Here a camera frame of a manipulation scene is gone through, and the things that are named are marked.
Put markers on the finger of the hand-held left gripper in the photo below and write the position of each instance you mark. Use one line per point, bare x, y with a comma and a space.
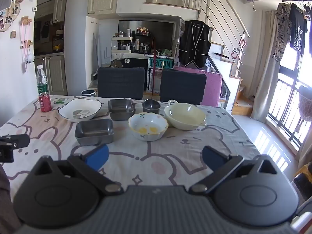
17, 141

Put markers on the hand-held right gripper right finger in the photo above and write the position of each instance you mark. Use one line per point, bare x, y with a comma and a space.
214, 157

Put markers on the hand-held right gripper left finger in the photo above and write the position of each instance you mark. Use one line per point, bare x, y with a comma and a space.
97, 156

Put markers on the square steel tray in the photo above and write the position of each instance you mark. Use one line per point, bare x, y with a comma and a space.
121, 117
93, 138
120, 106

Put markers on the white floral plate dark rim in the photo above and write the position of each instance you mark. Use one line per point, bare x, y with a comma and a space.
73, 109

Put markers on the yellow-rimmed flower bowl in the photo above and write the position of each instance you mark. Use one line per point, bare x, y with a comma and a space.
146, 124

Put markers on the small round steel bowl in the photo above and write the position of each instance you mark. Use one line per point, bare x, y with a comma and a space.
151, 109

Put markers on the bear print tablecloth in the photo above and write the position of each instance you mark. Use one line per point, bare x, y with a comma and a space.
170, 156

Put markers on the red drink can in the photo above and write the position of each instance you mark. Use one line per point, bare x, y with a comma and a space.
45, 102

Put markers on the green packet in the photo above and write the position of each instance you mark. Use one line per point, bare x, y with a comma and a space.
59, 100

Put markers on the wooden stairs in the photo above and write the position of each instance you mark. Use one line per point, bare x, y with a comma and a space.
241, 102

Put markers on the grey trash bin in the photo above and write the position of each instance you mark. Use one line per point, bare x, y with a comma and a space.
88, 93

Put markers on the clear water bottle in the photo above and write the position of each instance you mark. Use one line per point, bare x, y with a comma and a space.
41, 79

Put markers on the pink cushion board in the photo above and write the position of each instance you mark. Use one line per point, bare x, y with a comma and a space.
213, 90

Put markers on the black window railing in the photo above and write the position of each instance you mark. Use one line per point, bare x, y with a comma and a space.
282, 124

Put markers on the dark fabric chair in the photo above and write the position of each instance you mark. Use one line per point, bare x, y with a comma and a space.
120, 82
182, 86

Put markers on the grey kitchen cabinet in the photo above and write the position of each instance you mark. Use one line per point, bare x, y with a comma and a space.
56, 73

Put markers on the white plush toy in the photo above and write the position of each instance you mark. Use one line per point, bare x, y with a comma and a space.
29, 58

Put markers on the beige curtain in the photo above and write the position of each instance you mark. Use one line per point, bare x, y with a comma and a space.
264, 78

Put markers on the red stick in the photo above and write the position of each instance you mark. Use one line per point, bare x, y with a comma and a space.
154, 78

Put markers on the black lettered board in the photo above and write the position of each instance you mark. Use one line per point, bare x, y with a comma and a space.
136, 63

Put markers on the hanging net bag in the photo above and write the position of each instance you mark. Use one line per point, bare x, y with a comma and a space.
306, 104

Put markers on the red clamp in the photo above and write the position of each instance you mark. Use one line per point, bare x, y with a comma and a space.
243, 44
235, 53

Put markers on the teal framed sign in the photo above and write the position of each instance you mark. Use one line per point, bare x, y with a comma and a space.
165, 63

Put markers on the white organizer rack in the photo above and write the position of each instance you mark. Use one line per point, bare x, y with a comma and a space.
121, 44

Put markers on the black vest white trim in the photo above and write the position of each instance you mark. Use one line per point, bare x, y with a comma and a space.
195, 43

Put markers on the row of cosmetic bottles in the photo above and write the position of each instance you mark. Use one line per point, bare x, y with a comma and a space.
142, 46

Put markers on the patterned hanging cloth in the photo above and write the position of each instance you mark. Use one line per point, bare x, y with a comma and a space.
280, 34

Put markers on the metal stair railing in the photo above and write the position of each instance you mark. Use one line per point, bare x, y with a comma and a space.
234, 11

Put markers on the black printed t-shirt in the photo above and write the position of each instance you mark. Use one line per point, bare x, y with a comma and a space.
297, 29

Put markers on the white perforated frame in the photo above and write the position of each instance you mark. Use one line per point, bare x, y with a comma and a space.
156, 87

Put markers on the wall photo board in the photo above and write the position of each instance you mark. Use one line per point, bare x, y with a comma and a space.
9, 12

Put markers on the cream wall cabinet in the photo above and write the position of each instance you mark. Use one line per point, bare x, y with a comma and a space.
103, 0

